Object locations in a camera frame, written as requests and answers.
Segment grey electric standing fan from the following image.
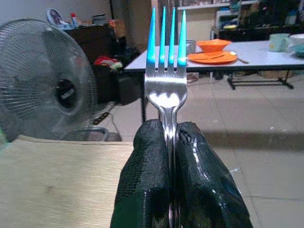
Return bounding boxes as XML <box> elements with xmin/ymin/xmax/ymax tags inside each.
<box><xmin>0</xmin><ymin>18</ymin><xmax>109</xmax><ymax>143</ymax></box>

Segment orange plastic bowl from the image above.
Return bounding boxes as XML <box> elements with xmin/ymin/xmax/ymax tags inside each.
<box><xmin>196</xmin><ymin>39</ymin><xmax>232</xmax><ymax>53</ymax></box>

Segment metal cup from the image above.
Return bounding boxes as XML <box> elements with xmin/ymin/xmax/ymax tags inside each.
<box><xmin>186</xmin><ymin>39</ymin><xmax>196</xmax><ymax>56</ymax></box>

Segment silver metal fork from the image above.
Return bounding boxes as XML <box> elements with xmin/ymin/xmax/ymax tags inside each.
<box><xmin>144</xmin><ymin>5</ymin><xmax>188</xmax><ymax>228</ymax></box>

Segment white folding table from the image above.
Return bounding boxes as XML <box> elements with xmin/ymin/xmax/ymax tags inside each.
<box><xmin>123</xmin><ymin>39</ymin><xmax>304</xmax><ymax>123</ymax></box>

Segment pale green mug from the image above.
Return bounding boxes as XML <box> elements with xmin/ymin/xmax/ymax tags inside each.
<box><xmin>268</xmin><ymin>33</ymin><xmax>291</xmax><ymax>52</ymax></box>

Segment black shelf unit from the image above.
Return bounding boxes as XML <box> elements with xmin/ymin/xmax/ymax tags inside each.
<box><xmin>218</xmin><ymin>0</ymin><xmax>304</xmax><ymax>41</ymax></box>

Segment dark brown cabinet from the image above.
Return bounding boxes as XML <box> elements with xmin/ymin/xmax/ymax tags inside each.
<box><xmin>64</xmin><ymin>23</ymin><xmax>143</xmax><ymax>105</ymax></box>

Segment white bowl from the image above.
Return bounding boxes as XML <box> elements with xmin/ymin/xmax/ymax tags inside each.
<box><xmin>288</xmin><ymin>33</ymin><xmax>304</xmax><ymax>47</ymax></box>

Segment orange plastic plate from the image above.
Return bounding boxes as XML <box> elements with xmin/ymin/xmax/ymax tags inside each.
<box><xmin>187</xmin><ymin>51</ymin><xmax>238</xmax><ymax>65</ymax></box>

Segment round blue white hand fan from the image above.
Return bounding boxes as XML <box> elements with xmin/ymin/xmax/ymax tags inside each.
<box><xmin>46</xmin><ymin>8</ymin><xmax>69</xmax><ymax>26</ymax></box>

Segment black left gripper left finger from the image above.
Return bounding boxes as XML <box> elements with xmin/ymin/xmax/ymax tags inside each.
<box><xmin>110</xmin><ymin>119</ymin><xmax>172</xmax><ymax>228</ymax></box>

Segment red cloth pile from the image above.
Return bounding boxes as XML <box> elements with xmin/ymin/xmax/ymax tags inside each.
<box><xmin>93</xmin><ymin>55</ymin><xmax>124</xmax><ymax>71</ymax></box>

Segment silver spoon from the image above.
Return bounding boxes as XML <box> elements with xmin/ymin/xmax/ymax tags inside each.
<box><xmin>229</xmin><ymin>51</ymin><xmax>249</xmax><ymax>64</ymax></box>

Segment black power strip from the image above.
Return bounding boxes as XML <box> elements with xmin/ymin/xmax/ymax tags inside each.
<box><xmin>92</xmin><ymin>112</ymin><xmax>109</xmax><ymax>125</ymax></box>

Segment wooden board table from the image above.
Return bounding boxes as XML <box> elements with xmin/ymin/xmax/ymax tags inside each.
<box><xmin>0</xmin><ymin>135</ymin><xmax>259</xmax><ymax>228</ymax></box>

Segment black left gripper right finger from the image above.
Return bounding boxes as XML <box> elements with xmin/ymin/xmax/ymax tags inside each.
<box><xmin>174</xmin><ymin>121</ymin><xmax>254</xmax><ymax>228</ymax></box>

